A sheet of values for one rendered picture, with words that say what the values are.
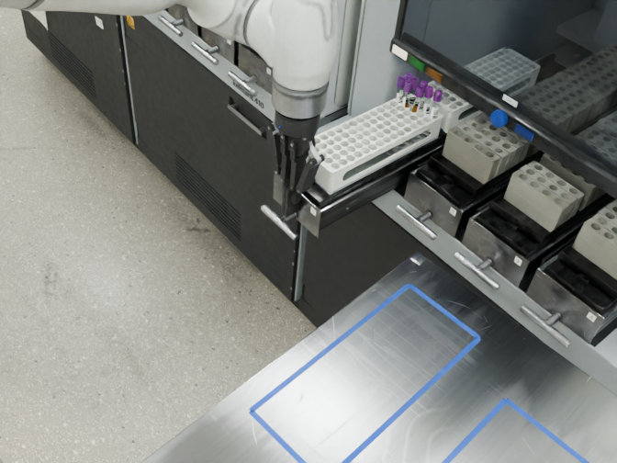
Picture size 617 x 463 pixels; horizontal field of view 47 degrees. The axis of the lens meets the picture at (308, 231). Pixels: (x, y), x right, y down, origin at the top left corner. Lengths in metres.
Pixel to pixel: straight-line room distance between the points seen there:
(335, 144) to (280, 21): 0.34
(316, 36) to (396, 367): 0.49
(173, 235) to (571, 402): 1.55
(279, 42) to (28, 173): 1.70
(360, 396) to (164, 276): 1.30
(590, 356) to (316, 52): 0.68
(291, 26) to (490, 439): 0.64
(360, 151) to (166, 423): 0.96
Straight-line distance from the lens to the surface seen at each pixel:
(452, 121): 1.49
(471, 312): 1.16
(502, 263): 1.33
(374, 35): 1.48
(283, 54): 1.09
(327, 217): 1.31
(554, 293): 1.29
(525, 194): 1.33
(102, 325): 2.15
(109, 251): 2.34
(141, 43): 2.18
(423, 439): 1.02
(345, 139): 1.35
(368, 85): 1.54
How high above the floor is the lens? 1.69
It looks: 46 degrees down
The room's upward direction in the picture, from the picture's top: 6 degrees clockwise
